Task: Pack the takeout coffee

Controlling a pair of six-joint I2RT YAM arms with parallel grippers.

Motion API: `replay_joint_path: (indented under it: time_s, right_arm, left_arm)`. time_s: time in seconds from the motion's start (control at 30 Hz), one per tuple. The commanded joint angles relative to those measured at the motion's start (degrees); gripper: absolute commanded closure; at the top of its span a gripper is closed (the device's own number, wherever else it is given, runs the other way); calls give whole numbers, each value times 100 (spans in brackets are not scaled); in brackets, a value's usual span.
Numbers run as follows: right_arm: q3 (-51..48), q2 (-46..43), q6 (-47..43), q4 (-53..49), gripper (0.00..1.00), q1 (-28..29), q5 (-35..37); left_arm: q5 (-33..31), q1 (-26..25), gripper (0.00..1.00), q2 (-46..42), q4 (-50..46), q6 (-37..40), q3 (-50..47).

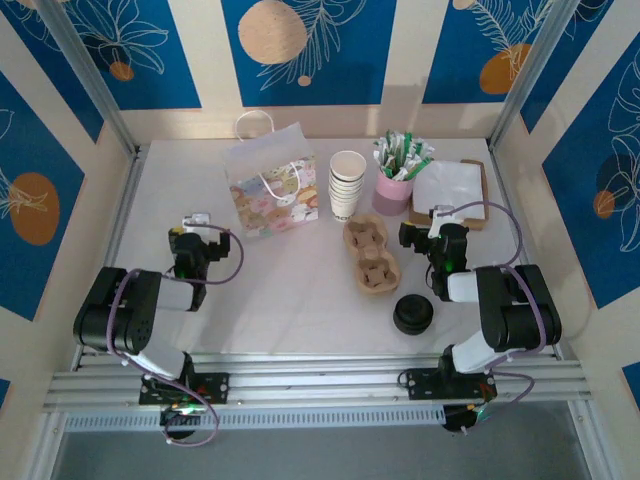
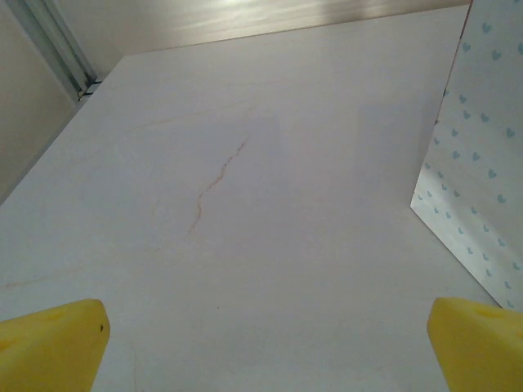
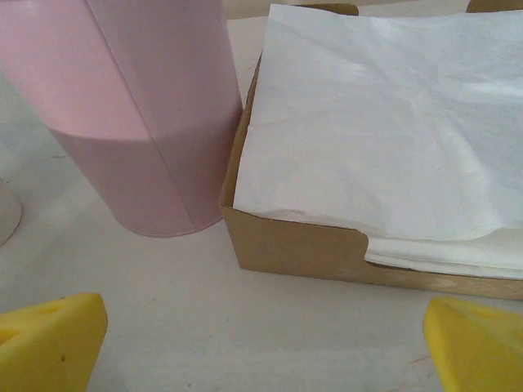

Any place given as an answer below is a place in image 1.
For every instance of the brown pulp cup carrier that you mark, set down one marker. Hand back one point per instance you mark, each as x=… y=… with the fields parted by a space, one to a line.
x=371 y=257

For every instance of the white cartoon print gift bag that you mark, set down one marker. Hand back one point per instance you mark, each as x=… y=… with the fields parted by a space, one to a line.
x=270 y=165

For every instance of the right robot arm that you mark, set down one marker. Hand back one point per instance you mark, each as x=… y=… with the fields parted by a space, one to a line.
x=520 y=310

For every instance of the brown napkin tray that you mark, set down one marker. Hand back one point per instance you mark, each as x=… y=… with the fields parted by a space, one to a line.
x=475 y=225

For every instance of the pink cylindrical holder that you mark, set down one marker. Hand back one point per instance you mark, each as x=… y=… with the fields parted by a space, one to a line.
x=392 y=197

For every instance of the white paper napkin stack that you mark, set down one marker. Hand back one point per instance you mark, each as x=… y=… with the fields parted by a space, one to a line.
x=450 y=185

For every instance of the green white wrapped straw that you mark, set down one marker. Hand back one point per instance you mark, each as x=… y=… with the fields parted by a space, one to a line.
x=425 y=149
x=380 y=152
x=415 y=169
x=388 y=140
x=407 y=140

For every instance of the white paper cup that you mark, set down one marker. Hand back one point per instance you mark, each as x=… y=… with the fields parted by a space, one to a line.
x=346 y=193
x=346 y=198
x=347 y=165
x=346 y=202
x=346 y=189
x=345 y=215

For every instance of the black electronics board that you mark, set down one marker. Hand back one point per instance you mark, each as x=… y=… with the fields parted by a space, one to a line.
x=175 y=422
x=457 y=422

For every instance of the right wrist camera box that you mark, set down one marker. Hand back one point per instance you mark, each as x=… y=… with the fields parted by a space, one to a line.
x=440 y=215

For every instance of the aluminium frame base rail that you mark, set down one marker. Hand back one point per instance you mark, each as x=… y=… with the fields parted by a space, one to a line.
x=310 y=380

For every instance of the aluminium frame post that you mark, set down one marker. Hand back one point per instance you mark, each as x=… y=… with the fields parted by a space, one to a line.
x=91 y=75
x=535 y=75

